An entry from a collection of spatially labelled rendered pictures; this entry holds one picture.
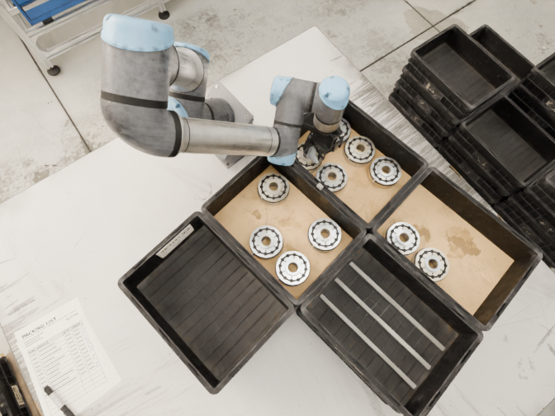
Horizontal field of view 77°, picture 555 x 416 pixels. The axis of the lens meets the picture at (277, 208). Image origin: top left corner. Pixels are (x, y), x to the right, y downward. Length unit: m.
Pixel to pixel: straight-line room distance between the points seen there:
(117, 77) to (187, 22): 2.17
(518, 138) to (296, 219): 1.36
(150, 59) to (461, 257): 1.01
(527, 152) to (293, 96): 1.47
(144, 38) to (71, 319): 0.96
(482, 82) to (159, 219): 1.64
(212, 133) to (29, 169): 1.87
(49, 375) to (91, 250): 0.40
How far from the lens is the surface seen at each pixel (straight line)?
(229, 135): 0.79
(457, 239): 1.24
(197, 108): 1.10
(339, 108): 0.89
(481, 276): 1.24
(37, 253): 1.46
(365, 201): 1.17
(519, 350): 1.43
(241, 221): 1.11
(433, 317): 1.16
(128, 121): 0.68
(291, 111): 0.90
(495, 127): 2.10
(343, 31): 2.76
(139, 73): 0.67
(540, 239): 2.05
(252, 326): 1.06
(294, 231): 1.10
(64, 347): 1.36
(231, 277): 1.08
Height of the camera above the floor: 1.89
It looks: 71 degrees down
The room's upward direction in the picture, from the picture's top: 2 degrees clockwise
